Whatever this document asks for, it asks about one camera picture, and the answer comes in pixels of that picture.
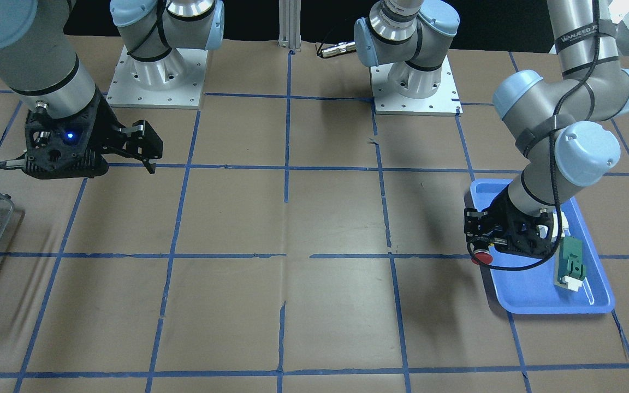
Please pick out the white electrical module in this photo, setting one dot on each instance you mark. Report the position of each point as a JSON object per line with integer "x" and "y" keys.
{"x": 564, "y": 225}

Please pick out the red emergency stop button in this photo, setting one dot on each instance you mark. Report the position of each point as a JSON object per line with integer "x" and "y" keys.
{"x": 481, "y": 256}

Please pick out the green terminal block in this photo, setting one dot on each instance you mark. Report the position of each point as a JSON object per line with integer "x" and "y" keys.
{"x": 569, "y": 269}

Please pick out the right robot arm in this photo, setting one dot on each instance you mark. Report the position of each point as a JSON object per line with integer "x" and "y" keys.
{"x": 38, "y": 63}

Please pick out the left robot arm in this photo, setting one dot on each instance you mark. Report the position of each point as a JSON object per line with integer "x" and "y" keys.
{"x": 556, "y": 125}

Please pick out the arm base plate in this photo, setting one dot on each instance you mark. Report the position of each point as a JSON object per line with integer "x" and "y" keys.
{"x": 400, "y": 90}
{"x": 175, "y": 82}

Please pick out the aluminium frame post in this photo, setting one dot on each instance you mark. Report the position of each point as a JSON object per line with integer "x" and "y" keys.
{"x": 289, "y": 13}

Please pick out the silver cable connector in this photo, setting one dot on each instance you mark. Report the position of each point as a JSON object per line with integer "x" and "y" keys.
{"x": 339, "y": 49}

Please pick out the blue plastic tray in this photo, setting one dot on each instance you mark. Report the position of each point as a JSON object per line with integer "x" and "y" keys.
{"x": 533, "y": 292}

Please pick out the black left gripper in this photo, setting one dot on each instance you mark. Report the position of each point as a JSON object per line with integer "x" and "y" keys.
{"x": 502, "y": 208}

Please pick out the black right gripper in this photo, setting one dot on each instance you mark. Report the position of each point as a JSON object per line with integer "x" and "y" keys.
{"x": 106, "y": 129}

